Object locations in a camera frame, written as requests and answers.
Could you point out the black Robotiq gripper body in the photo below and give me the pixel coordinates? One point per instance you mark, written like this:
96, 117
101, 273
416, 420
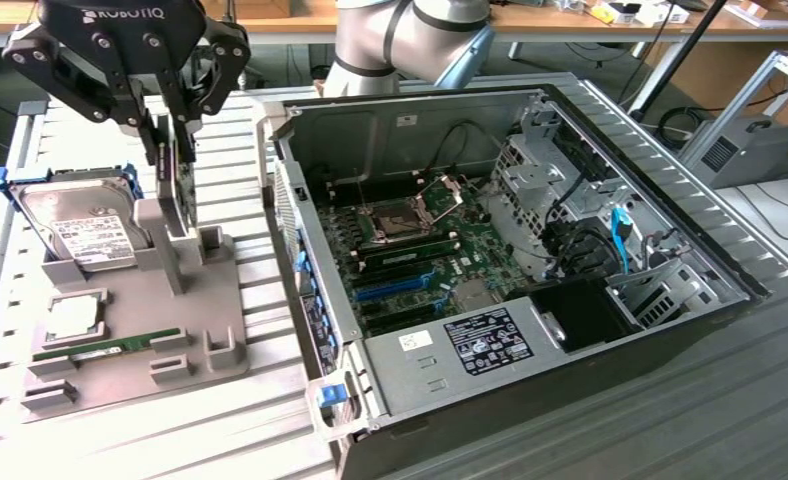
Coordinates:
128, 30

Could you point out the green Nvidia graphics card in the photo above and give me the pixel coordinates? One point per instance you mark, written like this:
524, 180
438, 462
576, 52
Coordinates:
177, 200

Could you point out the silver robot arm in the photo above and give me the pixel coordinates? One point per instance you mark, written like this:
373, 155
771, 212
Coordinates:
368, 40

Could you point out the wooden desk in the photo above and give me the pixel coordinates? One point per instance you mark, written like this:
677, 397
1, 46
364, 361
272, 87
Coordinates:
281, 22
568, 22

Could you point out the silver hard disk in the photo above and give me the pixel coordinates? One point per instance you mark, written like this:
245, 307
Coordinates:
81, 225

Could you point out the small white barcode sticker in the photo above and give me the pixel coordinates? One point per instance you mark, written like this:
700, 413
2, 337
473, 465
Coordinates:
408, 119

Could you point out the thin socket locking lever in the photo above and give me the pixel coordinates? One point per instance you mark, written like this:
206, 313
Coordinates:
361, 190

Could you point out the CPU socket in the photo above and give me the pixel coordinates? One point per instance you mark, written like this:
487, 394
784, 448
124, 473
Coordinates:
394, 222

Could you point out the green RAM stick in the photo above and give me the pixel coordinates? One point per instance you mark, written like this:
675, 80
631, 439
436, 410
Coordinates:
408, 255
121, 342

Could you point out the silver CPU chip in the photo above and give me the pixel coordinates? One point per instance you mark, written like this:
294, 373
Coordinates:
74, 315

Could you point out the grey parts rack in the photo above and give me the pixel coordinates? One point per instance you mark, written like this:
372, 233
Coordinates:
134, 310

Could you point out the silver disk bay cage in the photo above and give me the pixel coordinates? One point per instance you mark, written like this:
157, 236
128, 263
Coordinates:
528, 175

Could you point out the blue expansion slot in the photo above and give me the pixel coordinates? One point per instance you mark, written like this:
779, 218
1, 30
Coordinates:
394, 285

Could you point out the green Dell motherboard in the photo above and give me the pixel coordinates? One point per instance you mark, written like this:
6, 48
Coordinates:
475, 260

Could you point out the silver chipset heatsink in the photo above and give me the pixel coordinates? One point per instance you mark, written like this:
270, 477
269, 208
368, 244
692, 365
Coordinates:
477, 295

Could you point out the grey power supply unit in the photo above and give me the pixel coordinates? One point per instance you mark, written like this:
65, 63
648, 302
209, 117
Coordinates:
421, 360

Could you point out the white carton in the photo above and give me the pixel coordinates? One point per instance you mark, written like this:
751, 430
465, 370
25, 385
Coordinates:
664, 14

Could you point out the black slanted pole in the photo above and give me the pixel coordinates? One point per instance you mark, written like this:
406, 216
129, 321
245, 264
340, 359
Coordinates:
676, 60

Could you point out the blue case latch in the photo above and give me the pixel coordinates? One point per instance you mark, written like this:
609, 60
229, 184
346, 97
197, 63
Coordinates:
330, 395

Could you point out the perforated metal drive cage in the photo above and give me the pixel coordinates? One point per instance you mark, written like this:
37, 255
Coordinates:
661, 300

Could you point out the white side table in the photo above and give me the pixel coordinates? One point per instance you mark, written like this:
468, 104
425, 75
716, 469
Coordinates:
741, 210

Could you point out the open black PC case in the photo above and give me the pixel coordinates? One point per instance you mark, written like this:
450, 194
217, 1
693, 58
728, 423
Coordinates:
668, 375

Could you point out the blue disk carrier bracket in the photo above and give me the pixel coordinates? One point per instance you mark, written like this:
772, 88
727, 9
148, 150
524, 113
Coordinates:
30, 175

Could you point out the silver socket cover frame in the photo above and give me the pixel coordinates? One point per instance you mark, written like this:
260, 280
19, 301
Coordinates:
442, 178

